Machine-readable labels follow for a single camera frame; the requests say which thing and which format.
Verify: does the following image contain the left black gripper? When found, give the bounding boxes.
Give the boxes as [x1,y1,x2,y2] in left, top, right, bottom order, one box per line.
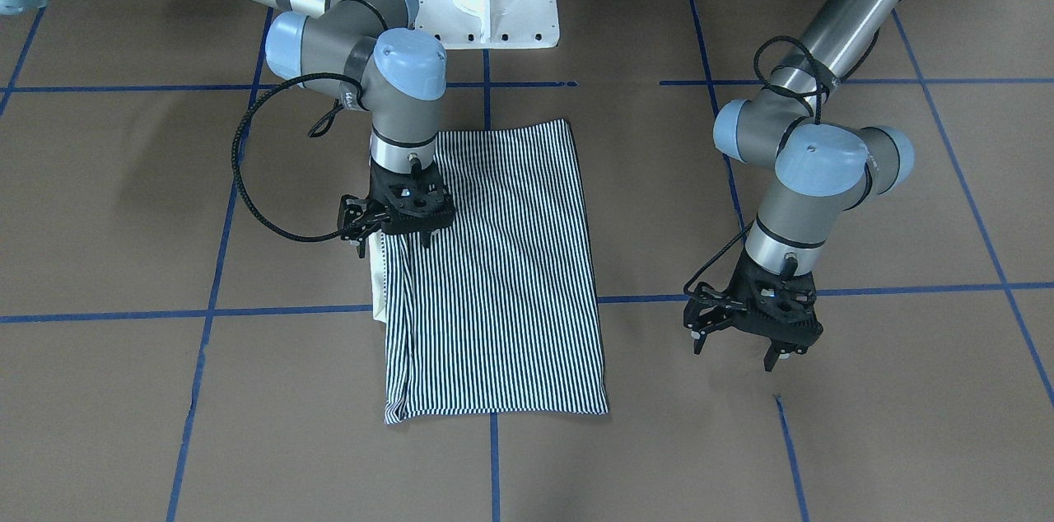
[683,250,823,372]

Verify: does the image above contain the striped polo shirt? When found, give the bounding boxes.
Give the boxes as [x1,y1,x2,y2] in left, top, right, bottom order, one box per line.
[370,119,609,425]

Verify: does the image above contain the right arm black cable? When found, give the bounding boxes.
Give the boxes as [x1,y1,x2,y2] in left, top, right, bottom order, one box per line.
[231,72,371,245]

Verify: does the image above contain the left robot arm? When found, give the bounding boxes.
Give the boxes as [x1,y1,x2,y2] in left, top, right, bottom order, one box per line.
[683,0,916,371]

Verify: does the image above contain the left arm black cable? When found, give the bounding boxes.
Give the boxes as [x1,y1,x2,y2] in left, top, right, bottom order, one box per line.
[682,35,832,301]

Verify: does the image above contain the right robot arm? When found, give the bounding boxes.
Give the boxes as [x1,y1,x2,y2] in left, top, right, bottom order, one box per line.
[2,0,456,247]

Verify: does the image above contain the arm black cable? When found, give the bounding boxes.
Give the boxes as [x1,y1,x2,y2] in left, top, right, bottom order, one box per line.
[231,72,371,245]
[682,35,832,301]

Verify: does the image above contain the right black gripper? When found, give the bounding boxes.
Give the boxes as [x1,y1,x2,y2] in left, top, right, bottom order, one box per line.
[339,161,458,259]

